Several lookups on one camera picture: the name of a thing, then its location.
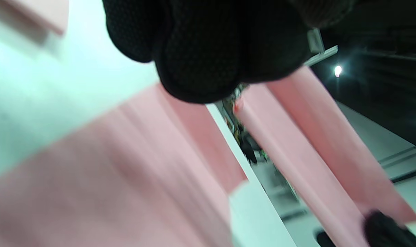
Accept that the pink paper sheet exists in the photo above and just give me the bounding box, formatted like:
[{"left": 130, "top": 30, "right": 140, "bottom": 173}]
[
  {"left": 0, "top": 83, "right": 248, "bottom": 247},
  {"left": 0, "top": 0, "right": 70, "bottom": 36},
  {"left": 233, "top": 66, "right": 416, "bottom": 247}
]

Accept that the person's right hand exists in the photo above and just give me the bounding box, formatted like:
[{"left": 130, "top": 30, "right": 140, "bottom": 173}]
[{"left": 363, "top": 210, "right": 416, "bottom": 247}]

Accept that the person's left hand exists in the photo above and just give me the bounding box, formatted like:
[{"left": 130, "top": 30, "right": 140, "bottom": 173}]
[{"left": 102, "top": 0, "right": 354, "bottom": 104}]

